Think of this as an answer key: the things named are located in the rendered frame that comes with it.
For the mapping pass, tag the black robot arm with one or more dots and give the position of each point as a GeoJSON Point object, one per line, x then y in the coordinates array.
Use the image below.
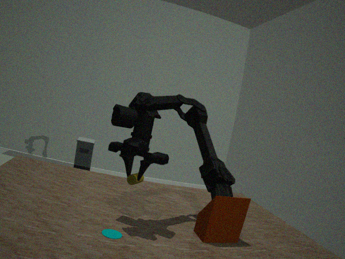
{"type": "Point", "coordinates": [141, 113]}

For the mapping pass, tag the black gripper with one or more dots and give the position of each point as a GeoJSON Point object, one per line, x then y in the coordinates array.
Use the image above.
{"type": "Point", "coordinates": [149, 158]}

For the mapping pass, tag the cyan circle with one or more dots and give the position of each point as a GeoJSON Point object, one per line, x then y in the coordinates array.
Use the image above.
{"type": "Point", "coordinates": [109, 233]}

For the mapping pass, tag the yellow tall cylinder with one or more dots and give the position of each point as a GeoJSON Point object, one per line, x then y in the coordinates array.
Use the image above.
{"type": "Point", "coordinates": [132, 179]}

